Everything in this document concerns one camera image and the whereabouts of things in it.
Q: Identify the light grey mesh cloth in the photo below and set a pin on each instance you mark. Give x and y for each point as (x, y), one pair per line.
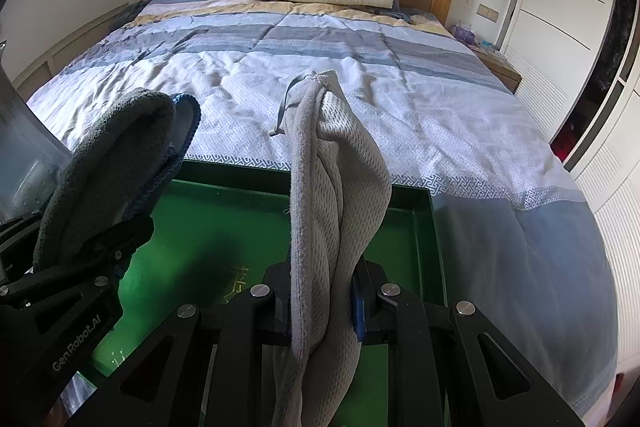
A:
(330, 207)

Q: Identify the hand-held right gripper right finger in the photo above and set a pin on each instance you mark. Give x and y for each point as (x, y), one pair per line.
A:
(356, 314)

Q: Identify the wall switch panel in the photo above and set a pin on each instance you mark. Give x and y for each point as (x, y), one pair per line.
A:
(488, 11)

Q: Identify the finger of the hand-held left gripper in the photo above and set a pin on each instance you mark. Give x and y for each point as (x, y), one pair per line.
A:
(65, 307)
(17, 242)

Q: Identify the purple tissue box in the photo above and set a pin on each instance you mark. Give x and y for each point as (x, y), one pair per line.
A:
(464, 33)

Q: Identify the bed with blue striped blanket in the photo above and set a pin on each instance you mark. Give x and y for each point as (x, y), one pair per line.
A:
(400, 107)

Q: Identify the grey and blue towel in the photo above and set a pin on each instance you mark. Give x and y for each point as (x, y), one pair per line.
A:
(105, 157)

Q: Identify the green box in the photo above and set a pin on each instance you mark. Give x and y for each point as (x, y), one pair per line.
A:
(215, 232)

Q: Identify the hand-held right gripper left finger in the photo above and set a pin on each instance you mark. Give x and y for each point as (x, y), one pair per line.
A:
(260, 314)

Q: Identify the wooden nightstand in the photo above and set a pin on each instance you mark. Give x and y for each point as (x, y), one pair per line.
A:
(500, 72)

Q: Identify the white wardrobe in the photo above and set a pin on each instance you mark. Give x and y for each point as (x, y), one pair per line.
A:
(560, 32)

